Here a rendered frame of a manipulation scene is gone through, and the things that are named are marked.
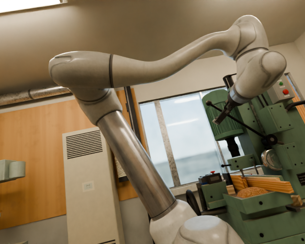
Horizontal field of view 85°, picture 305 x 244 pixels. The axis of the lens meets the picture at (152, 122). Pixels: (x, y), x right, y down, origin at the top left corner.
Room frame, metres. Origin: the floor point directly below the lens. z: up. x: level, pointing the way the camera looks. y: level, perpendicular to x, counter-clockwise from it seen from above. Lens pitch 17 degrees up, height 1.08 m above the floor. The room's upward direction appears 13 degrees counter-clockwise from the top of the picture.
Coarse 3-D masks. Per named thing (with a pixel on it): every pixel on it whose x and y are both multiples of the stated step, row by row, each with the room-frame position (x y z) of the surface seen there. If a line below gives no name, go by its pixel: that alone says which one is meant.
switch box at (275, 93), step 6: (282, 78) 0.91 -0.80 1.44; (276, 84) 0.91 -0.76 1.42; (288, 84) 0.91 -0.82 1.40; (270, 90) 0.94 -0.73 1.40; (276, 90) 0.91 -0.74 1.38; (282, 90) 0.91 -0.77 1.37; (288, 90) 0.91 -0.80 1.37; (270, 96) 0.96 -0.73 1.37; (276, 96) 0.92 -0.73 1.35; (282, 96) 0.91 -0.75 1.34; (288, 96) 0.91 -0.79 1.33; (294, 96) 0.92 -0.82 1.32; (276, 102) 0.94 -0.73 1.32
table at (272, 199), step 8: (272, 192) 0.81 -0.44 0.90; (280, 192) 0.81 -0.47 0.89; (216, 200) 1.04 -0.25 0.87; (224, 200) 1.02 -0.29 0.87; (232, 200) 0.91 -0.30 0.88; (240, 200) 0.82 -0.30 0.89; (248, 200) 0.81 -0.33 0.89; (256, 200) 0.81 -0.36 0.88; (264, 200) 0.81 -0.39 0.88; (272, 200) 0.81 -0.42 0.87; (280, 200) 0.81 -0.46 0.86; (288, 200) 0.81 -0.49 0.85; (240, 208) 0.85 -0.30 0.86; (248, 208) 0.81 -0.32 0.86; (256, 208) 0.81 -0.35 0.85; (264, 208) 0.81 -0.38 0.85
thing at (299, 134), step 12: (264, 96) 0.97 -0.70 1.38; (300, 120) 0.98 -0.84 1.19; (288, 132) 0.97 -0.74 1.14; (300, 132) 0.97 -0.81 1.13; (276, 144) 0.97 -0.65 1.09; (300, 144) 0.97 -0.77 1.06; (264, 168) 1.16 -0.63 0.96; (300, 168) 0.97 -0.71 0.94; (288, 180) 0.99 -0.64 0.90; (300, 192) 0.97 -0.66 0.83
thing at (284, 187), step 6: (252, 180) 0.97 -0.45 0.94; (258, 180) 0.93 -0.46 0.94; (264, 180) 0.89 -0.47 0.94; (252, 186) 1.00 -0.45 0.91; (258, 186) 0.94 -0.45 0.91; (264, 186) 0.88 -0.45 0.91; (270, 186) 0.84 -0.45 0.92; (276, 186) 0.79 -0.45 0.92; (282, 186) 0.75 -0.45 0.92; (288, 186) 0.73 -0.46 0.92; (288, 192) 0.73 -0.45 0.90
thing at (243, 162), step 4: (240, 156) 1.06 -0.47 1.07; (244, 156) 1.04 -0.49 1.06; (248, 156) 1.04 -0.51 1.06; (252, 156) 1.04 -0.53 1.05; (228, 160) 1.09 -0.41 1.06; (232, 160) 1.04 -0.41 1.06; (236, 160) 1.04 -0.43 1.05; (240, 160) 1.04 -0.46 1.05; (244, 160) 1.04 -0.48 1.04; (248, 160) 1.04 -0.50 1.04; (232, 164) 1.05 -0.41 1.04; (236, 164) 1.04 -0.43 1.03; (240, 164) 1.04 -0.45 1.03; (244, 164) 1.04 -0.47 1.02; (248, 164) 1.04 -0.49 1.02; (252, 164) 1.04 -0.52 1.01; (256, 164) 1.04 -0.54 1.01; (232, 168) 1.07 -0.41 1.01; (236, 168) 1.04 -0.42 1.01; (240, 168) 1.04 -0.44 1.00
